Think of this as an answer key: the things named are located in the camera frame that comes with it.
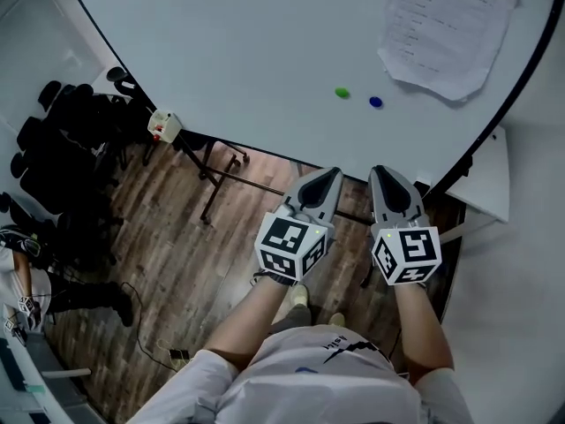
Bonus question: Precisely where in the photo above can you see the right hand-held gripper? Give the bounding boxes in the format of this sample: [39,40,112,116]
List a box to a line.
[367,164,443,287]

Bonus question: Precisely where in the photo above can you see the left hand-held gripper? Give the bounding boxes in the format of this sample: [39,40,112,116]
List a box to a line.
[254,167,345,287]

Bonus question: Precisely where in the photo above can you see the person's right forearm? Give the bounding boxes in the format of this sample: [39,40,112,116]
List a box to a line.
[390,283,456,386]

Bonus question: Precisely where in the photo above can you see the person's left forearm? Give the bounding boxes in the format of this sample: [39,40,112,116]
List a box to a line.
[203,276,298,370]

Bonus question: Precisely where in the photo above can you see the black mesh office chair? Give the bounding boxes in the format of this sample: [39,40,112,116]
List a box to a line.
[222,143,252,170]

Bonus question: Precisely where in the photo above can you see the white whiteboard on stand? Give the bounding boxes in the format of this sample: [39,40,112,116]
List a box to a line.
[71,0,565,228]

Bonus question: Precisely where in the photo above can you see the person's dark trousers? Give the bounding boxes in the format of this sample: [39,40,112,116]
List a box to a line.
[267,303,313,338]

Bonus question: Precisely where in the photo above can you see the white box with red button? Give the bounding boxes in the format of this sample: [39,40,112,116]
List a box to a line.
[147,108,183,144]

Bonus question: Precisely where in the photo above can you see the white printed paper sheet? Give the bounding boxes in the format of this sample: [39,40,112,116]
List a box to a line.
[377,0,521,102]

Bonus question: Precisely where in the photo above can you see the person's white t-shirt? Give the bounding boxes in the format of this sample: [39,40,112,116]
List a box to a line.
[127,324,476,424]

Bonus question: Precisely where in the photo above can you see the cluster of black office chairs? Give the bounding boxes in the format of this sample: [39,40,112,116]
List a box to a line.
[0,66,154,255]

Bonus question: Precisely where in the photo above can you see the dark flat device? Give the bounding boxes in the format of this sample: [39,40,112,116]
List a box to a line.
[0,337,26,392]

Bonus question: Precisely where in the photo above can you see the thin black cable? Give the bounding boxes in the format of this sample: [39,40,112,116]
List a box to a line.
[387,327,403,362]

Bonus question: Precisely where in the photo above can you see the black floor cable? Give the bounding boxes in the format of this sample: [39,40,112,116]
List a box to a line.
[119,281,180,373]

